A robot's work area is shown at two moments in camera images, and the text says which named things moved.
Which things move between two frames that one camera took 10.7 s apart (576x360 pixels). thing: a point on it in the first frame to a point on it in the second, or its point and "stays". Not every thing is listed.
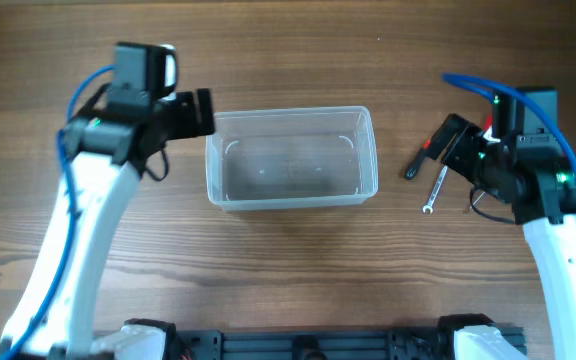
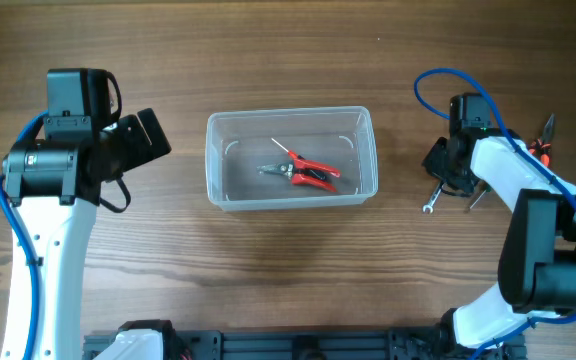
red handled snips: [488, 121] to [296, 168]
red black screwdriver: [415, 164] to [306, 171]
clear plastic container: [291, 158] stays
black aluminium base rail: [378, 344] stays
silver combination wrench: [435, 191] stays
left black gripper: [184, 115] to [144, 138]
